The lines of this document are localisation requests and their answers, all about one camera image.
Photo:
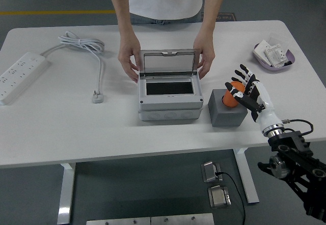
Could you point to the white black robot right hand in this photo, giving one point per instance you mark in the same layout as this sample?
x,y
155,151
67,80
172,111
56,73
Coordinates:
x,y
265,108

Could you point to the person's left hand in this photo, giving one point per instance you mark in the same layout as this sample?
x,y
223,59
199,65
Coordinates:
x,y
206,52

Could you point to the person's right hand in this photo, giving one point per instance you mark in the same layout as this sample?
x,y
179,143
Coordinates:
x,y
128,54

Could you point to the orange cylindrical battery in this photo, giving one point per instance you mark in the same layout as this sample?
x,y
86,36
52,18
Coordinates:
x,y
230,100

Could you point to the smoky transparent hinged lid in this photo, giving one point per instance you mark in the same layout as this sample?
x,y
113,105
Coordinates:
x,y
169,62

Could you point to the grey plastic enclosure box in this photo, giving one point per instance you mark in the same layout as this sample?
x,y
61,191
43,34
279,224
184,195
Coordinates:
x,y
170,101

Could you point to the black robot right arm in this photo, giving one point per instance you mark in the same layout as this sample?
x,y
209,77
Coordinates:
x,y
293,143

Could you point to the person's left forearm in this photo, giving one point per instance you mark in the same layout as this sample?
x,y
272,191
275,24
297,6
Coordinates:
x,y
211,11

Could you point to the person's right forearm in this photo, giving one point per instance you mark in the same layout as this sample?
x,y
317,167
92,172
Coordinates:
x,y
122,11

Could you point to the grey block holder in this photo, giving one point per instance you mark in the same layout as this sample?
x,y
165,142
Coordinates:
x,y
226,116

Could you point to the dark floor sign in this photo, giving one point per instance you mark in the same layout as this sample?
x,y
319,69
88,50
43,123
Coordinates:
x,y
226,17

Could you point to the small black part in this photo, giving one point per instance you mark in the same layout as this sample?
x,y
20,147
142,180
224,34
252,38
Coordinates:
x,y
288,63

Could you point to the white socket module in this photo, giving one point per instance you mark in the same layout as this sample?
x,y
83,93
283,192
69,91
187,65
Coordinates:
x,y
276,55

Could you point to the purple tray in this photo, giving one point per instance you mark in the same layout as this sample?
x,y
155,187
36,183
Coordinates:
x,y
291,57

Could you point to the clear plastic bag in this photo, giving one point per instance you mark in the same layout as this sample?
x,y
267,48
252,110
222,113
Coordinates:
x,y
278,38

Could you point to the white table leg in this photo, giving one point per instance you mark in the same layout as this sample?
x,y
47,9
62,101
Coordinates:
x,y
65,194
247,179

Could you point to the yellow floor tape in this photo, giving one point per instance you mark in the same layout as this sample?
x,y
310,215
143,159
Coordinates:
x,y
63,12

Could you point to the white power strip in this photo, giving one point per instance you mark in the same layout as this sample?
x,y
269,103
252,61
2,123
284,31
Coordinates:
x,y
20,74

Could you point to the grey metal plate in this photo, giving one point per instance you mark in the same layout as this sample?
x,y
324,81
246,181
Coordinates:
x,y
117,221
180,219

